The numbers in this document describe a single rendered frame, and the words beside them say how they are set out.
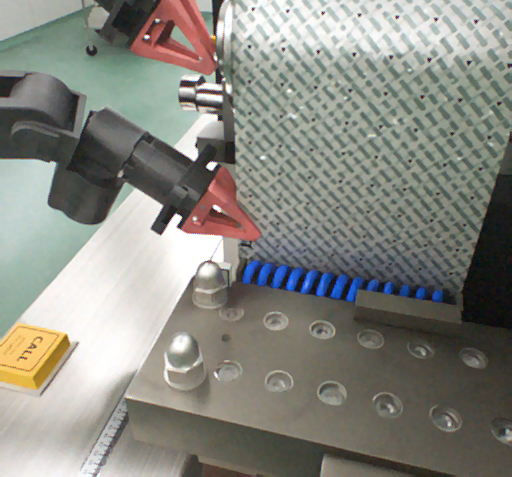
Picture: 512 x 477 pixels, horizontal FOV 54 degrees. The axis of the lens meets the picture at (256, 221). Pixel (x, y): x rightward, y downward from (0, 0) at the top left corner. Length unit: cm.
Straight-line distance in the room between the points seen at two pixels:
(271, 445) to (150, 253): 44
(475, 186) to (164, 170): 29
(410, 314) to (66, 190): 37
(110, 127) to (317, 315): 27
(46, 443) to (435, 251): 44
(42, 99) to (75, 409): 33
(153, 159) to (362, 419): 30
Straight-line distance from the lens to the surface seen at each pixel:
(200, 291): 50
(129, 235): 84
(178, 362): 42
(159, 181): 51
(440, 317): 50
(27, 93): 52
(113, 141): 52
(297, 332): 48
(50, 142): 50
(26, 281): 230
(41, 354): 65
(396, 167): 47
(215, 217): 55
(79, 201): 57
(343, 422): 43
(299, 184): 49
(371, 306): 49
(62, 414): 62
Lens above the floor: 138
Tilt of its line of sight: 34 degrees down
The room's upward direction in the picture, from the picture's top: straight up
